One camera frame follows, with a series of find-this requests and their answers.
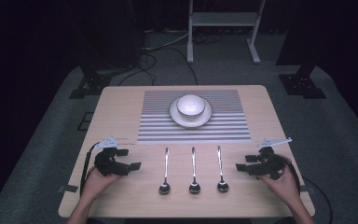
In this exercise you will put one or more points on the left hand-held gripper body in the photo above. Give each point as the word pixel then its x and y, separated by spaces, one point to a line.
pixel 110 166

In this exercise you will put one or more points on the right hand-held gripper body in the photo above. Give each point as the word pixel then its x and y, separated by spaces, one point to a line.
pixel 268 166

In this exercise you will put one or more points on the person's left hand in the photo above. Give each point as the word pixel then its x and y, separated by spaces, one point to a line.
pixel 96 183

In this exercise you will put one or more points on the person's right hand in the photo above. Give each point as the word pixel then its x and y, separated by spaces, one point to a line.
pixel 284 186

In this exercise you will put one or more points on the metal spoon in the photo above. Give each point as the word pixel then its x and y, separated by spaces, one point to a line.
pixel 164 188
pixel 194 187
pixel 223 186

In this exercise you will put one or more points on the striped placemat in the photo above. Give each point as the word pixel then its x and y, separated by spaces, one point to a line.
pixel 227 124

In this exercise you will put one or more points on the grey tape piece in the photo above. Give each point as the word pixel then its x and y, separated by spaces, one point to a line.
pixel 306 189
pixel 68 188

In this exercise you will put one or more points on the white plate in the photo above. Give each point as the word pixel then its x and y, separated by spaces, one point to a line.
pixel 180 119

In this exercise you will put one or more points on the black stand base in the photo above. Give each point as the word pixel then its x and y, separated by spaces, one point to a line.
pixel 90 84
pixel 301 84

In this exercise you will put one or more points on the white bowl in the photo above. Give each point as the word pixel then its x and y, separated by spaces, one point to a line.
pixel 190 105

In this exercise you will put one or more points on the white metal stand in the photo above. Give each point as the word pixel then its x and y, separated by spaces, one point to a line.
pixel 223 18

